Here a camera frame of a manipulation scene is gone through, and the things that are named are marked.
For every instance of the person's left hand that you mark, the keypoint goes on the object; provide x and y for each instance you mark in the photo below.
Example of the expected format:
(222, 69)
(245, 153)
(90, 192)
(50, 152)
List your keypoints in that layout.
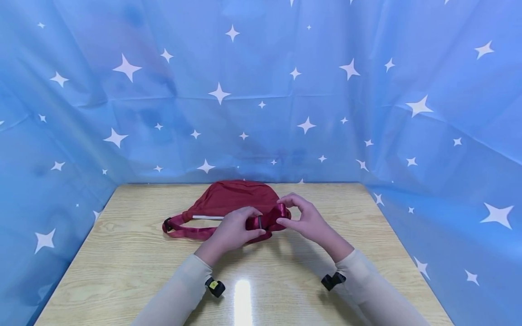
(230, 232)

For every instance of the person's right hand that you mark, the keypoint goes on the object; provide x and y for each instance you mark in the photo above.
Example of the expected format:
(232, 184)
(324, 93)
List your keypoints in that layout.
(314, 224)

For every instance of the person's left thumb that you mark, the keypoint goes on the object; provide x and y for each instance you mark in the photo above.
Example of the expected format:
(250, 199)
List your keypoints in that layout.
(255, 232)

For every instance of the person's right thumb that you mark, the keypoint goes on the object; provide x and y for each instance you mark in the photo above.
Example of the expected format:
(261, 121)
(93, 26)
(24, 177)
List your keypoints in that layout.
(286, 223)

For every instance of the person's right index finger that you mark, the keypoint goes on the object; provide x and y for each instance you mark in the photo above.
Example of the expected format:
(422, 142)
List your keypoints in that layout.
(288, 199)

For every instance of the person's left index finger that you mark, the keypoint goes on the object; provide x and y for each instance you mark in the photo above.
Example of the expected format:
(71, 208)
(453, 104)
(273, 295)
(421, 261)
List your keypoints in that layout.
(252, 211)

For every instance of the person's right fingers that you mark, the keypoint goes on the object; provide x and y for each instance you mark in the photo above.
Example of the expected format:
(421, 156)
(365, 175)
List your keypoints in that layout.
(299, 199)

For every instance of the dark red waist bag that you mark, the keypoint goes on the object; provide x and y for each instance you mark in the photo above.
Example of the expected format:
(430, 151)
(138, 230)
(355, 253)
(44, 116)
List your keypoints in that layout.
(232, 201)

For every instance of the person's right forearm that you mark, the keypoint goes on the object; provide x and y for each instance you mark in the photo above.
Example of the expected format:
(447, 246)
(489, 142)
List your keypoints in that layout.
(377, 292)

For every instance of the person's left forearm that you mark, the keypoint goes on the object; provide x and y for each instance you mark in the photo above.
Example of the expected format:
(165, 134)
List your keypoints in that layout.
(175, 294)

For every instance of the black wrist band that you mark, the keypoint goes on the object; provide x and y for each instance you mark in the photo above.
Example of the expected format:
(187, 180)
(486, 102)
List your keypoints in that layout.
(332, 280)
(215, 286)

